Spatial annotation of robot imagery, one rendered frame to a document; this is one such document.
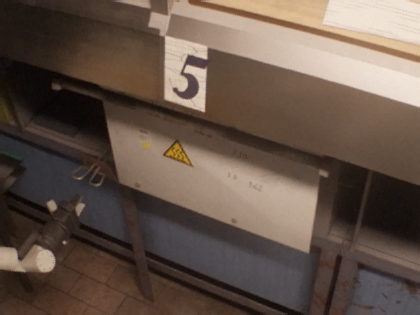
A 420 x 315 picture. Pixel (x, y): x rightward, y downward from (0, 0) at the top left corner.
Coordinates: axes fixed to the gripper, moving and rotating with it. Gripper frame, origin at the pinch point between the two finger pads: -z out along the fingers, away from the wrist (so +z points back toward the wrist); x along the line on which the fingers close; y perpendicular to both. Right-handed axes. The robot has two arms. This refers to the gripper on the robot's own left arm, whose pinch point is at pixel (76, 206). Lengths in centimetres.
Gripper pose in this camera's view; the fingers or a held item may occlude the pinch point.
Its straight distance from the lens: 192.5
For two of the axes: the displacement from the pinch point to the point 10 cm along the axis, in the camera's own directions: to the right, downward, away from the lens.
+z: -4.4, 6.7, -6.0
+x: -0.5, -6.9, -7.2
